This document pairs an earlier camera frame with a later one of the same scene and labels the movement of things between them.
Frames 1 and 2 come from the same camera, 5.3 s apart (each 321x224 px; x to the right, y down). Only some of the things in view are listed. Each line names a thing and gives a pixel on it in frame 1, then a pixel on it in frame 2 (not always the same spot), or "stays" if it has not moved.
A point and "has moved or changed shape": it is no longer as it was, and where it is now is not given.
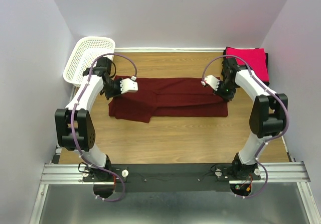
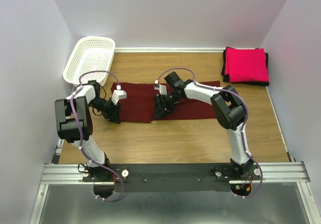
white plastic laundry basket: x=88 y=50 stays
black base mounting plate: x=171 y=177 stays
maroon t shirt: x=166 y=97 has moved or changed shape
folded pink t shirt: x=254 y=57 stays
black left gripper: x=108 y=95 -> x=113 y=115
